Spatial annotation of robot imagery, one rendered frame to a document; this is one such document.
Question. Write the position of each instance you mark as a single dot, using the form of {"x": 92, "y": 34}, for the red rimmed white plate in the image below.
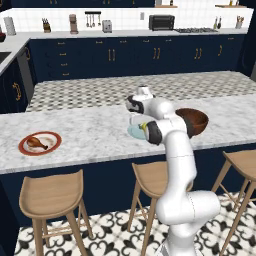
{"x": 52, "y": 144}

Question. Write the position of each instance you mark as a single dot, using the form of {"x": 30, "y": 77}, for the brown coffee machine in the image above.
{"x": 73, "y": 24}

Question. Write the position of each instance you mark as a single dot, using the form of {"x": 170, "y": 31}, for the wooden bar stool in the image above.
{"x": 50, "y": 196}
{"x": 241, "y": 163}
{"x": 150, "y": 180}

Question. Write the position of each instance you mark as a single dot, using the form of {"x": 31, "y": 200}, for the black toaster oven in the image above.
{"x": 161, "y": 22}

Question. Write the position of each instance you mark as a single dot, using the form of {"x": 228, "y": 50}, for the brown chicken drumstick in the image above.
{"x": 36, "y": 143}

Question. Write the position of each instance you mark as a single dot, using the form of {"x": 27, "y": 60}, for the grey wall outlet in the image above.
{"x": 142, "y": 16}

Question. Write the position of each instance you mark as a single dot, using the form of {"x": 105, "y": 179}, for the wooden knife block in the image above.
{"x": 46, "y": 26}

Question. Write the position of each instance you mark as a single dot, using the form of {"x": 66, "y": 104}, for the grey dishwasher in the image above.
{"x": 26, "y": 73}

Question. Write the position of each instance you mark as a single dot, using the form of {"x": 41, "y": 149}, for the black hob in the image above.
{"x": 196, "y": 30}

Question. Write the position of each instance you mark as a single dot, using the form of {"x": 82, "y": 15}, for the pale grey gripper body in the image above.
{"x": 137, "y": 119}

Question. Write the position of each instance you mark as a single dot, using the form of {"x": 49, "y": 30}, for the dark blue wall cupboard run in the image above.
{"x": 83, "y": 3}

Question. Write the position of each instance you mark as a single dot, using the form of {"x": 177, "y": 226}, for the dark blue tall cabinet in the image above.
{"x": 248, "y": 36}

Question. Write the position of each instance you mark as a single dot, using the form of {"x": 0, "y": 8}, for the dark blue corner cupboard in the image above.
{"x": 10, "y": 90}

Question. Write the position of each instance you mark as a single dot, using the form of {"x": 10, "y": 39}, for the dark blue island cabinet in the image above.
{"x": 106, "y": 186}

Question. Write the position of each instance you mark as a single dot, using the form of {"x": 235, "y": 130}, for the dark red bowl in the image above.
{"x": 1, "y": 37}

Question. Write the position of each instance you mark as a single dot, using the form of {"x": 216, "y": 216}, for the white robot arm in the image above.
{"x": 180, "y": 156}

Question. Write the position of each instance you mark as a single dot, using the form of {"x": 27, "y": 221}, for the grey pot with tools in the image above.
{"x": 239, "y": 23}

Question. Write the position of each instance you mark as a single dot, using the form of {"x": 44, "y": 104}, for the wooden wall shelf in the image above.
{"x": 165, "y": 6}
{"x": 226, "y": 6}

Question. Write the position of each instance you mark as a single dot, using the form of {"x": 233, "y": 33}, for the dark blue base cupboard run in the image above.
{"x": 133, "y": 56}

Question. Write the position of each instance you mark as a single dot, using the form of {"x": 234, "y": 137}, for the dark sink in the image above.
{"x": 3, "y": 56}

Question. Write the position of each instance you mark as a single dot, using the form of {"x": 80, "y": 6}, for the silver toaster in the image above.
{"x": 107, "y": 26}

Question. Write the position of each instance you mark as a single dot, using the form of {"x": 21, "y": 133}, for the brown wooden bowl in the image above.
{"x": 197, "y": 122}

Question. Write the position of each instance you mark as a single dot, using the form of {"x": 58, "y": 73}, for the black rail with hanging tools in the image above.
{"x": 93, "y": 18}

